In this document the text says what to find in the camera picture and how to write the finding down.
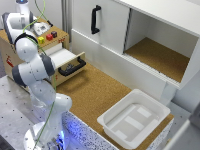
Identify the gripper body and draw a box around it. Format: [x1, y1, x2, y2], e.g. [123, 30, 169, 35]
[33, 22, 52, 36]

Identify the white cabinet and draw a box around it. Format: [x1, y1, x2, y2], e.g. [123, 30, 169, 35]
[70, 0, 200, 107]

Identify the black drawer handle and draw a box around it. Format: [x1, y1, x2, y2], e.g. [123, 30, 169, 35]
[57, 56, 87, 78]

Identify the wooden drawer box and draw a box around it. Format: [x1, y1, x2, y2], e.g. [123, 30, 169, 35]
[0, 18, 71, 89]

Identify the white plastic box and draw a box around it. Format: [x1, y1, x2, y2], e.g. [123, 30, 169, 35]
[96, 88, 172, 150]

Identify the purple block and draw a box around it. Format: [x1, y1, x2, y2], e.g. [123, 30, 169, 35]
[50, 30, 59, 38]

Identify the wooden drawer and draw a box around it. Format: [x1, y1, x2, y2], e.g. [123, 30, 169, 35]
[44, 42, 87, 88]

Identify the black door handle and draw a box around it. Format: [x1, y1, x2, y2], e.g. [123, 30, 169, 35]
[90, 4, 102, 35]

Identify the white sliding door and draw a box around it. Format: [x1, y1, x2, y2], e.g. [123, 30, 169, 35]
[72, 0, 131, 56]

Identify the yellow block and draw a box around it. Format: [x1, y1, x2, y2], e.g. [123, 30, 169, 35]
[37, 36, 46, 45]

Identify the green cable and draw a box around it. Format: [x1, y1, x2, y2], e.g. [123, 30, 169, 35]
[22, 0, 58, 150]

